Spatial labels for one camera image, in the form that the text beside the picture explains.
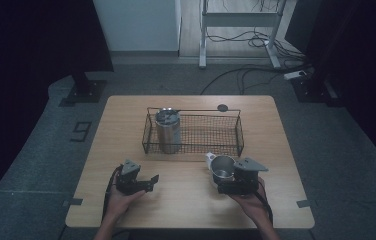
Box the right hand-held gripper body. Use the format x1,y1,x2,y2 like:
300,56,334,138
217,156,270,197

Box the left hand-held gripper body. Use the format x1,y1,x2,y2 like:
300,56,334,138
115,158,148,196

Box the black wire basket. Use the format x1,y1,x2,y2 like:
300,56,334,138
141,106,246,158

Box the person's left hand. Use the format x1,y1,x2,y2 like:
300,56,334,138
105,186,148,223

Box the person's right hand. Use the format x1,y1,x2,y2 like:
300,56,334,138
228,176,272,225

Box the steel tumbler with lid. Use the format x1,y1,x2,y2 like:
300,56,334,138
154,107,182,155

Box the black stand base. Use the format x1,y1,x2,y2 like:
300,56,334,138
290,74,344,108
58,71,108,108

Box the white power strip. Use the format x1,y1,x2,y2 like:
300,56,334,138
283,69,308,81

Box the white cabinet panel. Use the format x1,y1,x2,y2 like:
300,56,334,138
92,0,183,53

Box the dark curtain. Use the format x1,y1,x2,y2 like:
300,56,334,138
0,0,115,214
284,0,376,178

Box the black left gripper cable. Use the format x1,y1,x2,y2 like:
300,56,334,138
101,164,124,223

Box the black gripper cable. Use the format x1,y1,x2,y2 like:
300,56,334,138
101,164,124,223
254,190,275,225

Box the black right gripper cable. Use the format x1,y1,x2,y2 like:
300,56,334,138
254,190,275,225

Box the black floor cables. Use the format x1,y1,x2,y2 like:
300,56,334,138
199,0,314,96

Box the white metal desk frame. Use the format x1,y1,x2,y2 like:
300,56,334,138
198,0,288,70

